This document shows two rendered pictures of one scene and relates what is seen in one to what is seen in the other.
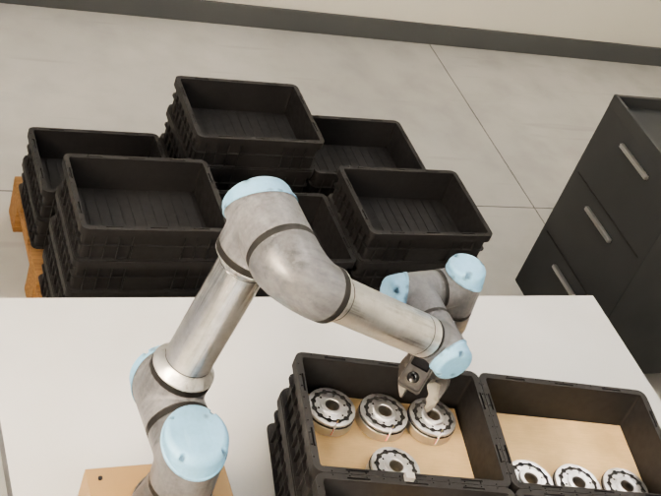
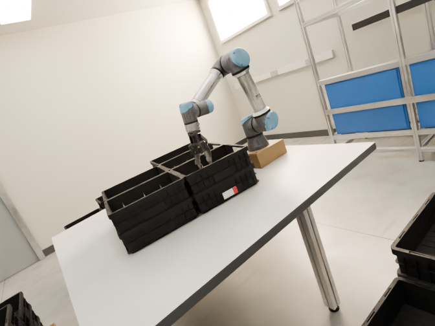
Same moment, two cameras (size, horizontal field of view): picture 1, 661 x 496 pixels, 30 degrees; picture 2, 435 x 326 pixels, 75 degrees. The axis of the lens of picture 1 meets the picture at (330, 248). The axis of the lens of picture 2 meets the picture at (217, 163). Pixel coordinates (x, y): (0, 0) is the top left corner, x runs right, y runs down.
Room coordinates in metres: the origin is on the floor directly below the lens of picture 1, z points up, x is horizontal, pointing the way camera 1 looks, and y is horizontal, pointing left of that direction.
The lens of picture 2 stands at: (3.34, -0.16, 1.30)
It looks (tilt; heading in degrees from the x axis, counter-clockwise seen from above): 15 degrees down; 182
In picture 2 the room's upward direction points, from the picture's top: 21 degrees counter-clockwise
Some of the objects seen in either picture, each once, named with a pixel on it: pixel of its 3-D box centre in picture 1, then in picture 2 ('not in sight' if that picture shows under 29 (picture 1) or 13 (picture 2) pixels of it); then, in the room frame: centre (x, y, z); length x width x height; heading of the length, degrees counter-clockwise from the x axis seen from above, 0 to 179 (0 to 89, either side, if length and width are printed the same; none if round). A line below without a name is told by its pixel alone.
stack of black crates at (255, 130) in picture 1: (230, 167); not in sight; (3.09, 0.38, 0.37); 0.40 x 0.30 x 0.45; 123
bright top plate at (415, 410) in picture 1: (432, 416); not in sight; (1.86, -0.32, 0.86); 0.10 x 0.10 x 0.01
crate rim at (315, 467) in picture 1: (399, 421); (208, 160); (1.75, -0.25, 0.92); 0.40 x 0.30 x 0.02; 112
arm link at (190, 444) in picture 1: (189, 451); (251, 124); (1.44, 0.09, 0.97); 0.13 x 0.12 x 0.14; 36
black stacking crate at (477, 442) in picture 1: (390, 438); (211, 168); (1.75, -0.25, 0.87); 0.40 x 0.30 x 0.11; 112
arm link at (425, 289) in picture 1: (416, 299); (201, 108); (1.77, -0.18, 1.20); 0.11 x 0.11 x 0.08; 36
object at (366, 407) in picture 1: (384, 412); not in sight; (1.82, -0.23, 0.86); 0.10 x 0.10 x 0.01
